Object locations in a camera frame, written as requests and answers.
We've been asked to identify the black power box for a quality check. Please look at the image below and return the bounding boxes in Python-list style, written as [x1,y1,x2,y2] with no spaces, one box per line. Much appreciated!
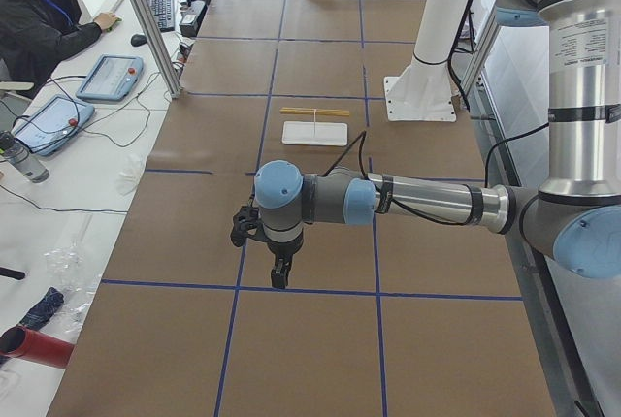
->
[179,0,208,38]

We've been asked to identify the aluminium frame post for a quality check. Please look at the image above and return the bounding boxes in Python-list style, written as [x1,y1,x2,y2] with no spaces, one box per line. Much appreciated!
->
[130,0,181,99]

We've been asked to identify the dark blue folded umbrella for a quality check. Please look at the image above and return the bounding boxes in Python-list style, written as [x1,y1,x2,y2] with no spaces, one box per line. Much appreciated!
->
[18,287,64,331]

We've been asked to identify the far blue teach pendant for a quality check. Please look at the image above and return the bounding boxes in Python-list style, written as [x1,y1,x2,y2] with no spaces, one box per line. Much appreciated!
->
[76,54,144,102]

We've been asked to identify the blue teach pendant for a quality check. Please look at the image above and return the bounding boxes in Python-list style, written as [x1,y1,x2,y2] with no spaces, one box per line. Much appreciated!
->
[13,94,95,156]
[76,54,144,102]

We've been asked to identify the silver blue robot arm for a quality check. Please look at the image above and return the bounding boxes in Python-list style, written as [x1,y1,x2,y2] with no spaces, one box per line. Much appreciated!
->
[231,0,620,289]

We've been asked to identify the clear plastic wrap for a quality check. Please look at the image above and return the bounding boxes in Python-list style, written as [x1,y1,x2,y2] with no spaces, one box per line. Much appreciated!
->
[45,214,101,343]

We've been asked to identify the seated person in black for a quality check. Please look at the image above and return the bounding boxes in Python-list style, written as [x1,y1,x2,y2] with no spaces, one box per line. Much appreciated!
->
[1,0,120,99]

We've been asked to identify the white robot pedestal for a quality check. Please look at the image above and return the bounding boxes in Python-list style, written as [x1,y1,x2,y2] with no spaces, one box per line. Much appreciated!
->
[384,0,472,122]

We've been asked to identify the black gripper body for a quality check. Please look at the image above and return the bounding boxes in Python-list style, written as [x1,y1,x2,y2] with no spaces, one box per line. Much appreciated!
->
[268,241,297,268]

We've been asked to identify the white crumpled tissue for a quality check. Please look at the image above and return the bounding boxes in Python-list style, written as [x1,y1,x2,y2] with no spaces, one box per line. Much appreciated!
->
[115,154,146,196]

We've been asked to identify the red cylinder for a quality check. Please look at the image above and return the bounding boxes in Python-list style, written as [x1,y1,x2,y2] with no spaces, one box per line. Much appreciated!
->
[1,326,74,369]

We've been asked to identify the black computer mouse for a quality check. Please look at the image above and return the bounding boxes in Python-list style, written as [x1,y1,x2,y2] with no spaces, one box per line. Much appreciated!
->
[130,34,147,47]

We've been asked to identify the near blue teach pendant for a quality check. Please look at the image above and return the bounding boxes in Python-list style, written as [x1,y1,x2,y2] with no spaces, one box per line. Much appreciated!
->
[13,94,95,156]

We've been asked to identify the green toy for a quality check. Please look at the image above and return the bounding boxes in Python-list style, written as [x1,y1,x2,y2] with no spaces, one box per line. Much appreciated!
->
[107,17,122,32]

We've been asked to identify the black keyboard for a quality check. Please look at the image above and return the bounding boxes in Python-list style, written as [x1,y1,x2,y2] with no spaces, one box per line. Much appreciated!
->
[147,0,176,32]

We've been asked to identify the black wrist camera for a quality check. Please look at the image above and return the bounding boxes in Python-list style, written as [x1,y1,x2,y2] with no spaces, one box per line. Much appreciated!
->
[230,205,267,247]

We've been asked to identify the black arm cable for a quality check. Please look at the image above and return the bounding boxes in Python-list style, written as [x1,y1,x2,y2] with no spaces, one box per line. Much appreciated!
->
[323,129,479,225]

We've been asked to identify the grey water bottle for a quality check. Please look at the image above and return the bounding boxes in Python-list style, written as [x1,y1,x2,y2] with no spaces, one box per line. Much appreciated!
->
[0,131,49,183]

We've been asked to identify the white wooden towel rack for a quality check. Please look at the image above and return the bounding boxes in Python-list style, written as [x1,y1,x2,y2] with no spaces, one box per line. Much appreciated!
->
[279,107,350,146]

